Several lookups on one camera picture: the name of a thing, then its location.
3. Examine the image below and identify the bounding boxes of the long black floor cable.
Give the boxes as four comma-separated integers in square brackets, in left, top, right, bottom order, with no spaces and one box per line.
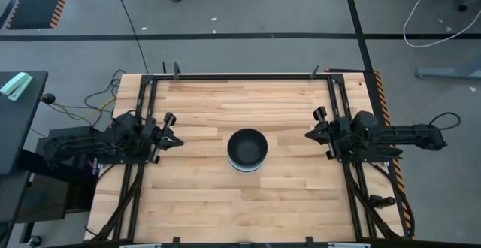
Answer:
[111,0,150,74]

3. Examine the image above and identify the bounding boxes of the grey metal foot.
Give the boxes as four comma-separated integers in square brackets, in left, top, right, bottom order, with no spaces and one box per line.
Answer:
[415,54,481,80]

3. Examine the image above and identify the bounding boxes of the black bowl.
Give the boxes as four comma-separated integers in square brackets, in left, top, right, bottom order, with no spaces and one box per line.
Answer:
[226,128,269,168]

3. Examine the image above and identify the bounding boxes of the black cylindrical handle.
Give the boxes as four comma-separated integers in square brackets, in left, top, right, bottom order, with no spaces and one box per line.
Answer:
[370,195,396,209]

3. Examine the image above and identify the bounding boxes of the white floor cable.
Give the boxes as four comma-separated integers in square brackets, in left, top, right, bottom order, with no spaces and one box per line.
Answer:
[402,0,481,49]

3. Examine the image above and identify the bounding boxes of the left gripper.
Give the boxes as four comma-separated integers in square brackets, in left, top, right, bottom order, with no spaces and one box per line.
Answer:
[142,112,184,163]

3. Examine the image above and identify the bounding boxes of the black side desk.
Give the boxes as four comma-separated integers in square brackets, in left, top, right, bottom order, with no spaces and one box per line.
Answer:
[0,70,49,176]

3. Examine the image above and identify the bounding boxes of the black aluminium table frame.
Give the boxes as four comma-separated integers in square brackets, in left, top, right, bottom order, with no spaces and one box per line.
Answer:
[84,65,414,248]

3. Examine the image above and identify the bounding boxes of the orange black hazard strip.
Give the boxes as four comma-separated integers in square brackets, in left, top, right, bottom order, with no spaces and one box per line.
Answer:
[373,71,415,238]

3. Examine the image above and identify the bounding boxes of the mint green stapler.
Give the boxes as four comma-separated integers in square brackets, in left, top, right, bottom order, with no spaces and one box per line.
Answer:
[0,71,34,101]

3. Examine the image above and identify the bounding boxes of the yellow floor cable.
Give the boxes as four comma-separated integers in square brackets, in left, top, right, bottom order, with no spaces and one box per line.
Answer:
[56,96,117,121]

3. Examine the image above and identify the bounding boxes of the tangled black floor cables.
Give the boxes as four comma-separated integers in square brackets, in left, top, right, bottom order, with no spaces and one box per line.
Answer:
[48,69,127,129]

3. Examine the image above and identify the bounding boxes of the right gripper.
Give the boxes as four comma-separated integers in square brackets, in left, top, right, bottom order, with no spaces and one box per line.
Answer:
[304,106,354,162]

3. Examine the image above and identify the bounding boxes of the black computer box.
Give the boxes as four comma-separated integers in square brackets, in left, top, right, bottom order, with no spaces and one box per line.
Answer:
[35,126,106,213]

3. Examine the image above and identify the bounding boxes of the white bowl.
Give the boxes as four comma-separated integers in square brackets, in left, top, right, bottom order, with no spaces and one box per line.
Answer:
[227,152,268,172]

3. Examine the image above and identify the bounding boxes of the looped black right arm cable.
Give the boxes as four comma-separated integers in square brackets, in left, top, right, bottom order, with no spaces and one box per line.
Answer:
[429,111,462,132]

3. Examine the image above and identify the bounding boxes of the black orange-edged floor mat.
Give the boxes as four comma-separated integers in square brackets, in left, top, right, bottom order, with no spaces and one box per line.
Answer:
[6,0,74,30]

